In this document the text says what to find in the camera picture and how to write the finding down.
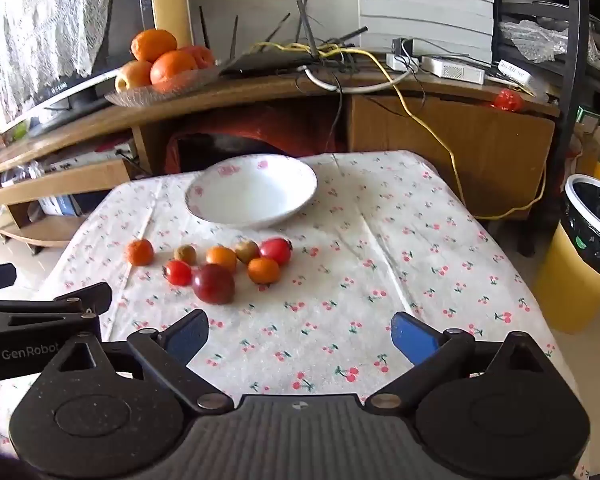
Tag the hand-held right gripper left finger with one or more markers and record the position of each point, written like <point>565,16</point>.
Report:
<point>186,334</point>

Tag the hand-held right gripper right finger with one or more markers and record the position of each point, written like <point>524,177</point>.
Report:
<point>412,336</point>

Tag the large dark red tomato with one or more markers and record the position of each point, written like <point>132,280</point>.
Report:
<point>213,284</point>

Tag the red cherry tomato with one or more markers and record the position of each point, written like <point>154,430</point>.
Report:
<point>178,273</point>

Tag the smooth light orange mandarin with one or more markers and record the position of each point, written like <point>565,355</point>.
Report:
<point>222,258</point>

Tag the rough-skinned small mandarin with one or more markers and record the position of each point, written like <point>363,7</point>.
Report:
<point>140,252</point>

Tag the small orange kumquat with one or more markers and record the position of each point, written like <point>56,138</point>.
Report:
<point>263,270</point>

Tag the red oval tomato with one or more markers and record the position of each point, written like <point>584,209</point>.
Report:
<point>276,251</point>

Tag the white bowl with pink flowers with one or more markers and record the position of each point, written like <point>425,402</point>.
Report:
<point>260,195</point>

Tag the small brownish fruit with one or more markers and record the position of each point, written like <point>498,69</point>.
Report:
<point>185,254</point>
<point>246,250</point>

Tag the blue white box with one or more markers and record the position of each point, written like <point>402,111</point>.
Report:
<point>55,205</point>

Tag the cherry print tablecloth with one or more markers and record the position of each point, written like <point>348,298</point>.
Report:
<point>330,285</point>

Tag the clear plastic bottle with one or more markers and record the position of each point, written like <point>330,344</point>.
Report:
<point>17,172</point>

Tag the yellow trash bin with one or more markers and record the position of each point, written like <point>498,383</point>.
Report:
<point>565,285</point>

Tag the wooden media cabinet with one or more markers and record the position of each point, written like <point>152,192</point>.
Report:
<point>455,135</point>

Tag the bin with black bag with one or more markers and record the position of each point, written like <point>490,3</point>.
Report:
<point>597,230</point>

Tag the clear glass fruit plate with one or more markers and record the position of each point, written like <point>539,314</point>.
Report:
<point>130,98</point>

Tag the red plastic bag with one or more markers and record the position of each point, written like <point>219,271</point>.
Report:
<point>290,130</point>

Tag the yellow red apple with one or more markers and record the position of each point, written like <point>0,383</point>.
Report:
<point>132,76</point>

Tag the red ornament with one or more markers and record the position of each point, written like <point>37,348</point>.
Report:
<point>507,101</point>

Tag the white lace cloth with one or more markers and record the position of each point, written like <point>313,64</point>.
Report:
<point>45,25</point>

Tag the large orange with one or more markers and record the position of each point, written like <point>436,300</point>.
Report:
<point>154,45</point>
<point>173,68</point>

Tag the white power strip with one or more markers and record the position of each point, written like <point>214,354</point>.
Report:
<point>455,70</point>
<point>402,62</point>

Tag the reddish orange fruit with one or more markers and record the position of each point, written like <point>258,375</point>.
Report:
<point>202,56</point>

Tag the green white carton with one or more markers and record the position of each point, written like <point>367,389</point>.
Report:
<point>588,119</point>

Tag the white vented network box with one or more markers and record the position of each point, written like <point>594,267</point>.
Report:
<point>515,74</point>

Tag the black router with antennas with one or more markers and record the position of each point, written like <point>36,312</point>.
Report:
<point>265,62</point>

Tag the black power adapter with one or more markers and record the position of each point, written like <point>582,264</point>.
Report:
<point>403,46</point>

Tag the black television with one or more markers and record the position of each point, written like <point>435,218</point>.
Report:
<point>122,15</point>

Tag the cream upright roll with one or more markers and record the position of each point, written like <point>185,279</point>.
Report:
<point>170,5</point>

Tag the black metal shelf rack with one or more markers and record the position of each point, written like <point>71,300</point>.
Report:
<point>572,60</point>

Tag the clear bubble wrap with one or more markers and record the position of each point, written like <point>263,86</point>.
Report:
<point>535,37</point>

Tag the white board stack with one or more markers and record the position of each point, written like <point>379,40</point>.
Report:
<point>425,5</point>

